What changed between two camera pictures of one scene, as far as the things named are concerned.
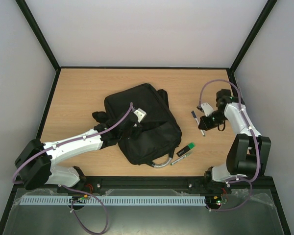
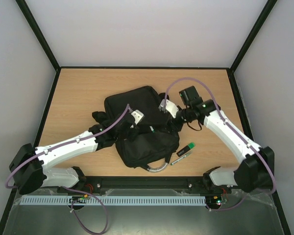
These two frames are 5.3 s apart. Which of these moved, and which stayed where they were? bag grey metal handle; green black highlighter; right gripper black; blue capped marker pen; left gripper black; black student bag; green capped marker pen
Moved: blue capped marker pen; bag grey metal handle; right gripper black
Stayed: green black highlighter; left gripper black; green capped marker pen; black student bag
